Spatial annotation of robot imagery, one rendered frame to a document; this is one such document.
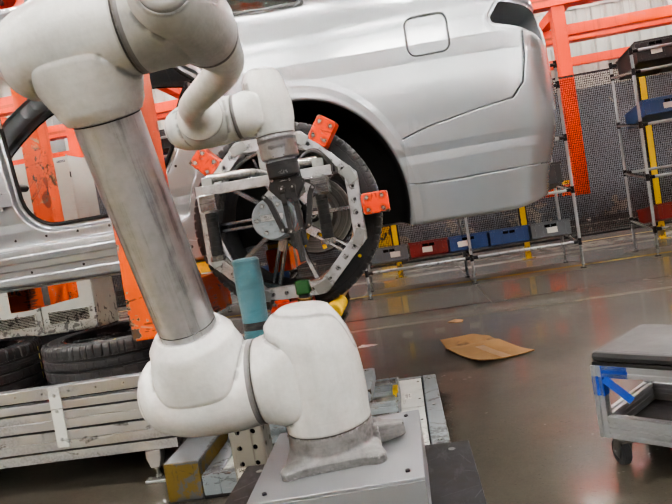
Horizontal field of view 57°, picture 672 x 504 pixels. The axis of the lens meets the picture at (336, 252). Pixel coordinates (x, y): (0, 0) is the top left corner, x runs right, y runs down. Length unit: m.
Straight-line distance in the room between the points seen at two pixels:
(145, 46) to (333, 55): 1.73
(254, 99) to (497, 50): 1.38
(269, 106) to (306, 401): 0.67
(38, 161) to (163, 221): 4.55
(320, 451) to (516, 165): 1.70
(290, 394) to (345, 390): 0.09
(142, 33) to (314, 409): 0.63
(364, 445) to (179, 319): 0.38
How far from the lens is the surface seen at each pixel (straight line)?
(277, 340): 1.06
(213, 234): 1.89
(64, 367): 2.59
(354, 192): 2.04
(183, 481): 2.18
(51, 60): 0.94
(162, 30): 0.88
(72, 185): 6.97
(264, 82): 1.42
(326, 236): 1.82
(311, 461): 1.10
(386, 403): 2.21
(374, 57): 2.57
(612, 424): 1.93
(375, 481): 1.04
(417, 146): 2.51
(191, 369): 1.06
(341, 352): 1.06
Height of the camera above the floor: 0.82
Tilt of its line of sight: 3 degrees down
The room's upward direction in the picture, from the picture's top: 9 degrees counter-clockwise
